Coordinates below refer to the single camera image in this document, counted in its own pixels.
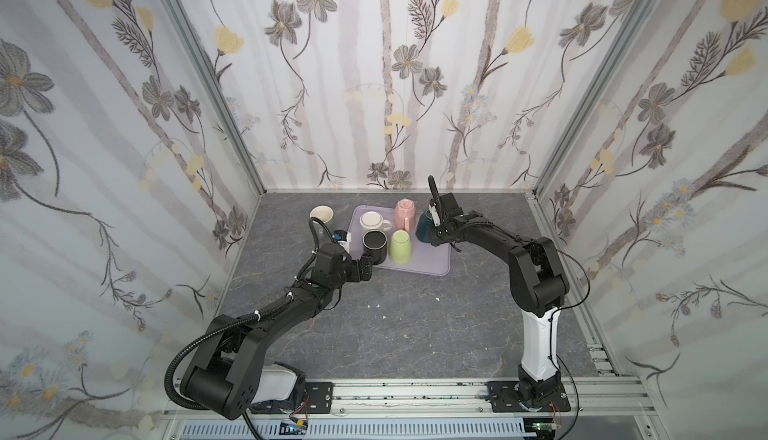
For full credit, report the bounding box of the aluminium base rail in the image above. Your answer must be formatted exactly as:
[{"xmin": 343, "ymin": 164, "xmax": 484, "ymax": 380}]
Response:
[{"xmin": 161, "ymin": 378, "xmax": 658, "ymax": 420}]

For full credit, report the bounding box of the lavender plastic tray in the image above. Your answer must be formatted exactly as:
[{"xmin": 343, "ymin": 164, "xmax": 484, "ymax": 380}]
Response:
[{"xmin": 347, "ymin": 205, "xmax": 452, "ymax": 277}]

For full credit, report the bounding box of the black ceramic mug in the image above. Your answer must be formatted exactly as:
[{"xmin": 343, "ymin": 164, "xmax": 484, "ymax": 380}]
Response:
[{"xmin": 362, "ymin": 230, "xmax": 388, "ymax": 265}]

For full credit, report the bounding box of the aluminium corner post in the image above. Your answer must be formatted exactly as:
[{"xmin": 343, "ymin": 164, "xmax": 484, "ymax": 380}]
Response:
[
  {"xmin": 531, "ymin": 0, "xmax": 658, "ymax": 199},
  {"xmin": 160, "ymin": 0, "xmax": 267, "ymax": 197}
]

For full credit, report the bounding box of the dark green ceramic mug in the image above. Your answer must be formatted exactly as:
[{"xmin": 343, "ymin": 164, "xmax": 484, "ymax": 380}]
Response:
[{"xmin": 416, "ymin": 209, "xmax": 439, "ymax": 244}]

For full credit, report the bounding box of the aluminium left corner post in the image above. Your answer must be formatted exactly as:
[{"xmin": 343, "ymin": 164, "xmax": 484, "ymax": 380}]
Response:
[{"xmin": 160, "ymin": 0, "xmax": 267, "ymax": 197}]

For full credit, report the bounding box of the light green ceramic mug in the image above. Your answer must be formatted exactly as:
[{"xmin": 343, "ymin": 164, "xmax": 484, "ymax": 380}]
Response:
[{"xmin": 389, "ymin": 230, "xmax": 412, "ymax": 265}]

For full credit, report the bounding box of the white slotted cable duct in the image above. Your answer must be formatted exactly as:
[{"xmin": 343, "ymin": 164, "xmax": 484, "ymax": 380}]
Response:
[{"xmin": 178, "ymin": 418, "xmax": 536, "ymax": 440}]

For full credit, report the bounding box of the left black corrugated cable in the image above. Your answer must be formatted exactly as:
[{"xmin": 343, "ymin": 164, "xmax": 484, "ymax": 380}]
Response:
[{"xmin": 164, "ymin": 312, "xmax": 259, "ymax": 411}]

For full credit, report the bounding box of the small circuit board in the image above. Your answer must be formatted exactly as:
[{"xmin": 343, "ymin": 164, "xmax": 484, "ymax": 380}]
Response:
[{"xmin": 279, "ymin": 417, "xmax": 308, "ymax": 436}]

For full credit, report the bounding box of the grey ceramic mug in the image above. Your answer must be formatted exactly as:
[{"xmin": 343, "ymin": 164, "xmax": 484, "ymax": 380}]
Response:
[{"xmin": 310, "ymin": 205, "xmax": 334, "ymax": 229}]

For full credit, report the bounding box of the aluminium right corner post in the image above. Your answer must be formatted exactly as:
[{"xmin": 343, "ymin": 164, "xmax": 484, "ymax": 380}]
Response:
[{"xmin": 531, "ymin": 0, "xmax": 658, "ymax": 199}]

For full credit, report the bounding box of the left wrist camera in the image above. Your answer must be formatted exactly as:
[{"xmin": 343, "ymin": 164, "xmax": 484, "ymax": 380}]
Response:
[{"xmin": 333, "ymin": 229, "xmax": 351, "ymax": 253}]

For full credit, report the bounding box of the white ceramic mug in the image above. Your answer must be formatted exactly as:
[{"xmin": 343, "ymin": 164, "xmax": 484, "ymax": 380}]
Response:
[{"xmin": 359, "ymin": 211, "xmax": 393, "ymax": 234}]

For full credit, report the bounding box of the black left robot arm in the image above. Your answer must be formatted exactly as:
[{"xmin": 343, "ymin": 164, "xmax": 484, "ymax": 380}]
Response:
[{"xmin": 164, "ymin": 242, "xmax": 374, "ymax": 420}]

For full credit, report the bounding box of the pink ceramic mug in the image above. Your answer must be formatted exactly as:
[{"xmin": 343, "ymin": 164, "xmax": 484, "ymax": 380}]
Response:
[{"xmin": 394, "ymin": 198, "xmax": 416, "ymax": 232}]

